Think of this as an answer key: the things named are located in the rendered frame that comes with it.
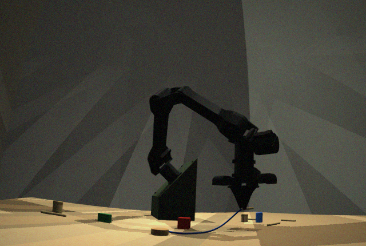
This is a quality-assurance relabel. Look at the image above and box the small green block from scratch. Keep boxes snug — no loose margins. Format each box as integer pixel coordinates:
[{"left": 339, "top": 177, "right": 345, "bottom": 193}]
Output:
[{"left": 97, "top": 213, "right": 112, "bottom": 223}]

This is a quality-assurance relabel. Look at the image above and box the round wooden button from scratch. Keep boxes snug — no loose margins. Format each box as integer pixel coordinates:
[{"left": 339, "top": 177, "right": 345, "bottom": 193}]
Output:
[{"left": 151, "top": 228, "right": 169, "bottom": 236}]

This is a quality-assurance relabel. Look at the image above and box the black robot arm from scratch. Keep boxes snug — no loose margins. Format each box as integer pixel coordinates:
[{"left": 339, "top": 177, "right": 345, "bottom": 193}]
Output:
[{"left": 147, "top": 86, "right": 279, "bottom": 184}]

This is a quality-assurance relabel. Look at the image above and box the blue cylinder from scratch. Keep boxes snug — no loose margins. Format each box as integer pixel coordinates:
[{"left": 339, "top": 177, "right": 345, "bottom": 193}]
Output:
[{"left": 256, "top": 212, "right": 263, "bottom": 223}]

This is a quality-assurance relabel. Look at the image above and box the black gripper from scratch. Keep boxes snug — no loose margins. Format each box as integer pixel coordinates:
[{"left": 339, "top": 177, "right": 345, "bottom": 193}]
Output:
[{"left": 212, "top": 155, "right": 277, "bottom": 210}]

